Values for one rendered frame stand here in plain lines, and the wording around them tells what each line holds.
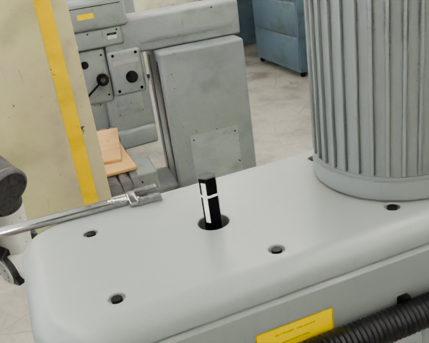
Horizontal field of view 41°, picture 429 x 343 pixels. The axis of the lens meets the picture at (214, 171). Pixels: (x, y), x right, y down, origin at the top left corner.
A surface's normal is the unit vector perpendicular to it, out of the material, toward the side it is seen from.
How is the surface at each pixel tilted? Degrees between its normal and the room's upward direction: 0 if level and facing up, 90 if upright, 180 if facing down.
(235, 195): 0
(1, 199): 110
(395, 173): 90
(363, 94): 90
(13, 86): 90
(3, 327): 0
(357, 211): 0
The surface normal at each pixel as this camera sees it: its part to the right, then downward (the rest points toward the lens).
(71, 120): 0.36, 0.34
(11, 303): -0.13, -0.91
